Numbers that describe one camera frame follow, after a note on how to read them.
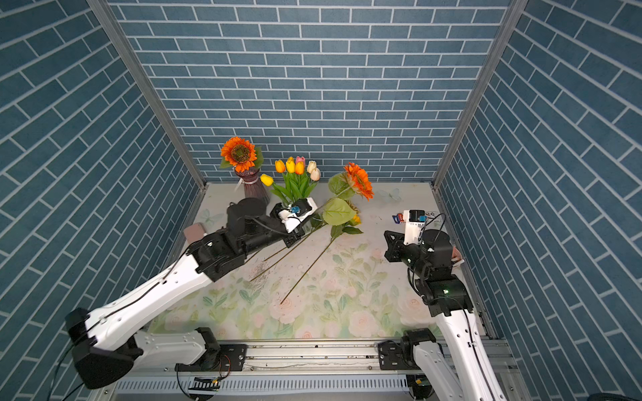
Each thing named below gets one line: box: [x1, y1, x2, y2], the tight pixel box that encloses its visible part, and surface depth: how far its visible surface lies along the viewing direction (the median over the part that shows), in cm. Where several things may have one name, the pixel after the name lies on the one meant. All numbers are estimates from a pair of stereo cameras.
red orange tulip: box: [293, 156, 307, 202], surface depth 89 cm
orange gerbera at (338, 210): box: [249, 162, 375, 282], surface depth 62 cm
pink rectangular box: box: [183, 223, 206, 244], surface depth 104 cm
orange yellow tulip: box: [285, 156, 298, 202], surface depth 90 cm
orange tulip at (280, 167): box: [274, 159, 289, 202], surface depth 88 cm
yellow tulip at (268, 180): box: [259, 173, 292, 205], surface depth 86 cm
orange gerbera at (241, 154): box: [219, 136, 265, 173], surface depth 75 cm
